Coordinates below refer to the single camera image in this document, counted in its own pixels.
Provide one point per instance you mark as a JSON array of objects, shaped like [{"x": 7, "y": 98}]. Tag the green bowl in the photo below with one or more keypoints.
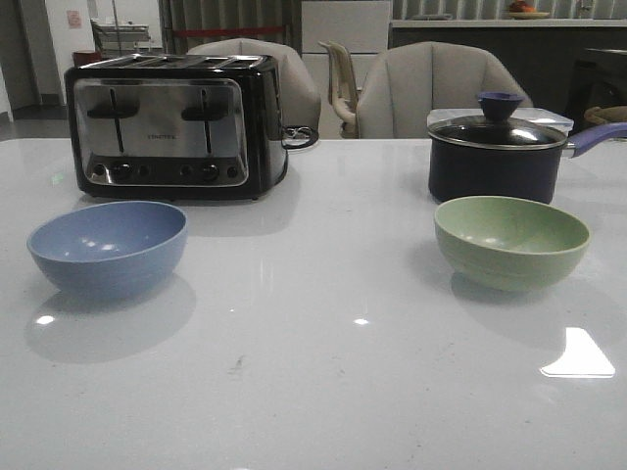
[{"x": 510, "y": 244}]

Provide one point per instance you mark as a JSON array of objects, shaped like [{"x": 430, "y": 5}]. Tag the blue bowl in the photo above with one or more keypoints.
[{"x": 110, "y": 251}]

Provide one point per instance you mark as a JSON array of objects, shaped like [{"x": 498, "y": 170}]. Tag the left beige upholstered chair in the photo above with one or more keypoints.
[{"x": 300, "y": 99}]

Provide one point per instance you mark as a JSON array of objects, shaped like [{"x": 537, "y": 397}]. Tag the beige upholstered chair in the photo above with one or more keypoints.
[
  {"x": 300, "y": 99},
  {"x": 404, "y": 84}
]

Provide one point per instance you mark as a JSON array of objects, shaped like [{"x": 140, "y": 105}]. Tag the cream plastic chair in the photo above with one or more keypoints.
[{"x": 343, "y": 95}]

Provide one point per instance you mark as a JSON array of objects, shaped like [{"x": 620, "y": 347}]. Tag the clear plastic container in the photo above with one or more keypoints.
[{"x": 536, "y": 115}]

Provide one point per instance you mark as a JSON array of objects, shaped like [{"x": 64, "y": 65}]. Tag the right beige upholstered chair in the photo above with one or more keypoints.
[{"x": 404, "y": 84}]

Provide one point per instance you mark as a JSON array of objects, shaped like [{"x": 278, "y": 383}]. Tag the dark blue saucepan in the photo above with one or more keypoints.
[{"x": 459, "y": 171}]

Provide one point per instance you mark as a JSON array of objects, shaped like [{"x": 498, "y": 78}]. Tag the black and chrome toaster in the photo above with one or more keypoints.
[{"x": 200, "y": 127}]

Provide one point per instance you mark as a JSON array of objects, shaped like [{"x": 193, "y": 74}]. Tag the glass pot lid blue knob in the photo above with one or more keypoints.
[{"x": 496, "y": 128}]

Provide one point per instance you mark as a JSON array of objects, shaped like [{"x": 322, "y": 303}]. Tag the white cabinet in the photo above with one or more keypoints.
[{"x": 361, "y": 26}]

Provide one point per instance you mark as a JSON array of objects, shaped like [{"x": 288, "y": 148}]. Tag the metal rack cart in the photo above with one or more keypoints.
[{"x": 126, "y": 26}]

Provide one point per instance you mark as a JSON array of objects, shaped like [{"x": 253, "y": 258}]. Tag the fruit plate on counter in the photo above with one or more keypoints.
[{"x": 522, "y": 10}]

